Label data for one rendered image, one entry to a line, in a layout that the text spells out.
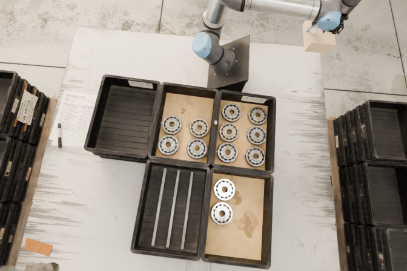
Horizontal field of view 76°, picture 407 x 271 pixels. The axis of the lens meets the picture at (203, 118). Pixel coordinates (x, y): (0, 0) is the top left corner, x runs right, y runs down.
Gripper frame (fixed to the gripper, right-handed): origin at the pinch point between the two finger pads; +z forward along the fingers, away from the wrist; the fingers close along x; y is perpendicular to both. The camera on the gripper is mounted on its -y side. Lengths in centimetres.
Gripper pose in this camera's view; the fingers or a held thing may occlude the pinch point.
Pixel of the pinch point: (320, 32)
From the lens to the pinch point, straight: 147.2
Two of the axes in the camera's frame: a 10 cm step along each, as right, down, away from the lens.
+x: 10.0, 0.8, 0.4
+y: -0.6, 9.5, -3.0
